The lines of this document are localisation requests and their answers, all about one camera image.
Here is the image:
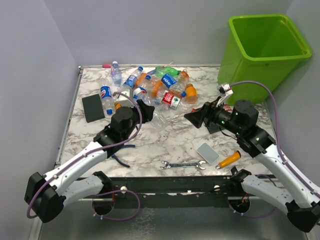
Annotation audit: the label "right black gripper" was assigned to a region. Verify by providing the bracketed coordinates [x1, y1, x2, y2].
[184, 95, 243, 136]

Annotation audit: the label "clear crushed long bottle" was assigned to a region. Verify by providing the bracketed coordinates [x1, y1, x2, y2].
[150, 109, 168, 132]

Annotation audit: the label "pepsi bottle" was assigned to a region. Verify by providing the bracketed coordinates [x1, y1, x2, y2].
[133, 87, 148, 100]
[100, 85, 114, 116]

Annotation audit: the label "small orange juice bottle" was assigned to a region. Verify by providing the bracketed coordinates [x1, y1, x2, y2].
[114, 101, 122, 110]

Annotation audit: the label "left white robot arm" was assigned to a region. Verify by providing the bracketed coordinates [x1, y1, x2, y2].
[24, 100, 155, 223]

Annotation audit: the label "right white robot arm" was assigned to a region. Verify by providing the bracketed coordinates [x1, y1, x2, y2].
[184, 100, 320, 233]

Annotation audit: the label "red label bottle by bin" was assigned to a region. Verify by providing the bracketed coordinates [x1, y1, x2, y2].
[223, 104, 233, 113]

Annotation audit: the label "green plastic bin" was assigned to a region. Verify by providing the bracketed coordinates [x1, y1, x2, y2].
[217, 14, 312, 105]

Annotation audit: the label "right black foam pad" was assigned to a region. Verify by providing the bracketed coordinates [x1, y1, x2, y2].
[206, 123, 220, 134]

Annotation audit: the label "black foam pad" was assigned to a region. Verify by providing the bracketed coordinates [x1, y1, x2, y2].
[81, 94, 105, 123]
[206, 123, 220, 134]

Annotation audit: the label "orange label bottle centre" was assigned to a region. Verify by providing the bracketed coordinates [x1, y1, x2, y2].
[135, 73, 163, 99]

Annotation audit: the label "orange label bottle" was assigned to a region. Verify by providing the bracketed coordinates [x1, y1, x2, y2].
[177, 69, 190, 88]
[135, 73, 163, 99]

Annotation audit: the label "blue label bottle back left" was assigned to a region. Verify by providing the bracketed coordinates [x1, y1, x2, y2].
[120, 66, 143, 92]

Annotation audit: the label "blue label bottle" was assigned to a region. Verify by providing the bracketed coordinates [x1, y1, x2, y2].
[161, 73, 187, 98]
[120, 66, 143, 92]

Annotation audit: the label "blue label bottle back right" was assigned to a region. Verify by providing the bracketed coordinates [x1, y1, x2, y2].
[161, 73, 187, 98]

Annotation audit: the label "grey rectangular sharpening stone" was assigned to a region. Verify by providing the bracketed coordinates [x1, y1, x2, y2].
[196, 143, 220, 165]

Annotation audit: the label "orange label bottle back right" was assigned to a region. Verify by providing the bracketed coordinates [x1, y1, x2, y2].
[177, 69, 190, 88]

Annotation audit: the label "green sprite bottle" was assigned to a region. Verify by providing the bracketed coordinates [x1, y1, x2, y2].
[154, 66, 181, 78]

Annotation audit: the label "small clear bottle back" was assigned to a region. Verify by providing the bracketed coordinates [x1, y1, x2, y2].
[110, 61, 122, 87]

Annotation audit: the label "left black foam pad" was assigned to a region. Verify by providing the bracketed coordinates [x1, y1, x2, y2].
[81, 94, 105, 123]

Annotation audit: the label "silver open-end wrench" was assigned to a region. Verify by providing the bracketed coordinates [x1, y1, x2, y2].
[160, 160, 206, 170]

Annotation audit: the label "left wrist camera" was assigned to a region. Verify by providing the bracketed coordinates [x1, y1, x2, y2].
[114, 89, 134, 107]

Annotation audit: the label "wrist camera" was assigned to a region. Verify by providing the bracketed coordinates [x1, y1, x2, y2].
[216, 83, 233, 107]
[114, 89, 134, 107]

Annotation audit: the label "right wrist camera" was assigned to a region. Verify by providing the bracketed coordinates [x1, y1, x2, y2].
[216, 83, 233, 107]

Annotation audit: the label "orange screwdriver handle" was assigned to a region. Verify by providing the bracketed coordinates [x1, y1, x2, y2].
[215, 150, 241, 170]

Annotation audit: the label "blue handled pliers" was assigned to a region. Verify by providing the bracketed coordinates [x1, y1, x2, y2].
[111, 144, 136, 168]

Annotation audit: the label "black base frame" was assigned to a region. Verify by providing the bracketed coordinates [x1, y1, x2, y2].
[94, 174, 251, 210]

